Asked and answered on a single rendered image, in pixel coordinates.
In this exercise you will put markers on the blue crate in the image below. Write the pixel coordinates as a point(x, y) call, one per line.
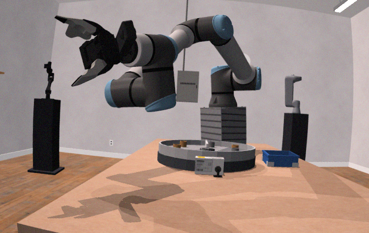
point(280, 158)

